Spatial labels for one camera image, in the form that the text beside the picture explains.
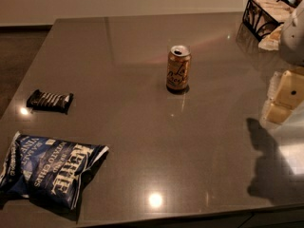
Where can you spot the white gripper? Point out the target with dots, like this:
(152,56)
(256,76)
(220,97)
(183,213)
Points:
(294,40)

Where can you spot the orange LaCroix soda can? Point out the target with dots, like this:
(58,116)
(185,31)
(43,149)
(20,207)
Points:
(179,62)

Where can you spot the black snack bar wrapper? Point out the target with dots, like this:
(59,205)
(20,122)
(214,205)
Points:
(48,101)

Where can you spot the blue Kettle chips bag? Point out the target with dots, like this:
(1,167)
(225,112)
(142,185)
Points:
(47,169)

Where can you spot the black wire napkin basket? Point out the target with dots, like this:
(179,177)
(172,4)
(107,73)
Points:
(249,16)

